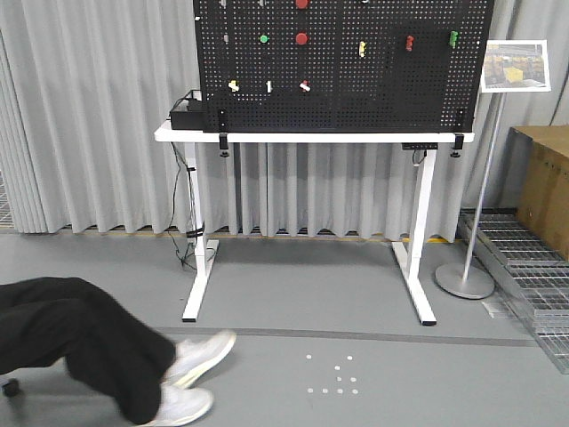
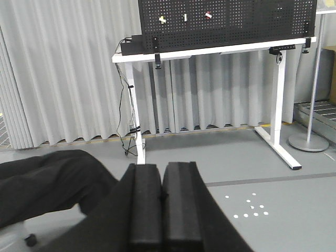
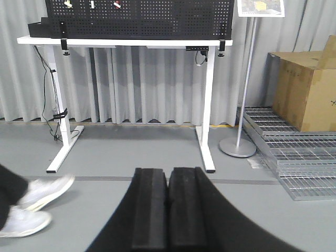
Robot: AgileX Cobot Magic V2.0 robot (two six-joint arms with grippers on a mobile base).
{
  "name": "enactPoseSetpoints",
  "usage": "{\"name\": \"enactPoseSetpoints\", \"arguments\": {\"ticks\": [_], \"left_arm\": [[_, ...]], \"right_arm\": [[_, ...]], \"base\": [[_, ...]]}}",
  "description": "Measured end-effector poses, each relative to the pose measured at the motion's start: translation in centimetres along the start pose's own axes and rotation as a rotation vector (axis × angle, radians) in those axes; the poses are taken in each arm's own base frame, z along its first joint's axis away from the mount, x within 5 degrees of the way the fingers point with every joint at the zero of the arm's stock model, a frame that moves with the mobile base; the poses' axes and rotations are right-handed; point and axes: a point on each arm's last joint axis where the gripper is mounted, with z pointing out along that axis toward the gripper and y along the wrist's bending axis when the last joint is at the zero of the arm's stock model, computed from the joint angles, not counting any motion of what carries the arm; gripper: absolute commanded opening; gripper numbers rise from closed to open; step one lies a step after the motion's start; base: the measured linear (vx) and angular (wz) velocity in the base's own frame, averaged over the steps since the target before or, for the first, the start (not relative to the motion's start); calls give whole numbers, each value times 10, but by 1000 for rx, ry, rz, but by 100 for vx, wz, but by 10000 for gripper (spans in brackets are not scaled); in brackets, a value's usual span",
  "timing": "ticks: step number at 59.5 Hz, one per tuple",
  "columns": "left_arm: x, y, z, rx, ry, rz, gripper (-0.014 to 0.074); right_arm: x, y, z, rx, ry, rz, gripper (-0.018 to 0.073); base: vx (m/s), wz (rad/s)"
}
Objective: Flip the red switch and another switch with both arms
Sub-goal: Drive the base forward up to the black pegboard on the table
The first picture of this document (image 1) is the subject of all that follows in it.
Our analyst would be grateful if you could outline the red toggle switch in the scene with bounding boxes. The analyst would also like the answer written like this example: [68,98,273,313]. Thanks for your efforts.
[299,80,311,93]

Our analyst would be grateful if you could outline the yellow-lit toggle switch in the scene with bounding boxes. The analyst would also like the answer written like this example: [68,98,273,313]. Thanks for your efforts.
[228,80,240,93]

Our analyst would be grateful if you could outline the left black panel clamp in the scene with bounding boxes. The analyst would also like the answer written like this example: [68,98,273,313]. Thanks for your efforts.
[218,109,229,158]

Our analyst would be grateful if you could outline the black panel clamp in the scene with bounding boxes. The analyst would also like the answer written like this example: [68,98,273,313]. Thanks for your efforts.
[450,109,464,158]
[218,109,229,158]

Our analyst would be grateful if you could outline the white height-adjustable desk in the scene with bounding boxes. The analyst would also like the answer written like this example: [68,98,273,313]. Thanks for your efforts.
[154,120,475,326]

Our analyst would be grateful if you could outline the black box on desk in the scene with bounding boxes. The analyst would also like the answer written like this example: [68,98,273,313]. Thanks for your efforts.
[169,89,205,131]

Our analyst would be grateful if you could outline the black desk control panel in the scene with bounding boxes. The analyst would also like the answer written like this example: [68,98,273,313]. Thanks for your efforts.
[402,142,438,151]

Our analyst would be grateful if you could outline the black perforated pegboard panel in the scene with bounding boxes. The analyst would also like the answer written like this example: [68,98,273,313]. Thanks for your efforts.
[193,0,494,133]

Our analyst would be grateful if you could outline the white sneaker upper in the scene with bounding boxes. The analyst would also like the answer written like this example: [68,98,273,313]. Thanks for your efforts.
[164,330,236,389]

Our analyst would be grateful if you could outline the white sneaker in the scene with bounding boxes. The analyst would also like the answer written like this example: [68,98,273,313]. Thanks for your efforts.
[164,330,236,389]
[147,385,214,426]

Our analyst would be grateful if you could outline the red mushroom button lower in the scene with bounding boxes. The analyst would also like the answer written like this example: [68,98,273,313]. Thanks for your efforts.
[295,32,309,45]

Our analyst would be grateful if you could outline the right black panel clamp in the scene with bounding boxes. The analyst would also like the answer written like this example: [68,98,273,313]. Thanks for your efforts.
[450,109,464,158]

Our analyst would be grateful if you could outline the grey sign stand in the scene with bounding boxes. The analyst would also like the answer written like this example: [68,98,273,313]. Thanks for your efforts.
[435,93,507,300]

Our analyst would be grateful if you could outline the white sneaker lower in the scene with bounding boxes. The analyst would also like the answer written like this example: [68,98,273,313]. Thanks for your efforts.
[147,385,214,426]

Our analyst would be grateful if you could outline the grey curtain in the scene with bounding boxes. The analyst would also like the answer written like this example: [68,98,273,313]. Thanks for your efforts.
[0,0,569,244]

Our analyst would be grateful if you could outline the metal grating platform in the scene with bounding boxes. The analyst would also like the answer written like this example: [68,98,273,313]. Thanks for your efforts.
[458,213,568,375]

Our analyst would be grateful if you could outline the brown cardboard box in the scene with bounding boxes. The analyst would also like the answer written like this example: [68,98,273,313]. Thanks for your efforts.
[513,125,568,259]

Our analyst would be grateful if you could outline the person's leg black trousers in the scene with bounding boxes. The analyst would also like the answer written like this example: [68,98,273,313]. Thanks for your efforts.
[1,277,176,424]

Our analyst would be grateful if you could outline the framed photo sign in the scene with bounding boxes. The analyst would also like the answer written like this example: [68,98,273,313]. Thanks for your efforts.
[480,40,551,93]

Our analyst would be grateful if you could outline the black chair caster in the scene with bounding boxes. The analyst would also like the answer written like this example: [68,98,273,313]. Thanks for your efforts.
[1,378,20,398]

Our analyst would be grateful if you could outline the black power cable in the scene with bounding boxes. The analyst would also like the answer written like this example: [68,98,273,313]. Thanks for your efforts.
[167,114,216,271]

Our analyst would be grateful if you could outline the red switch right panel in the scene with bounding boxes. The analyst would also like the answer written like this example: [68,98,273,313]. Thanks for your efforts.
[405,35,414,52]

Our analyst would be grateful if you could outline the green switch right panel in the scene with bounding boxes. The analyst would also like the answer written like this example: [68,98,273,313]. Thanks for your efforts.
[448,30,459,49]

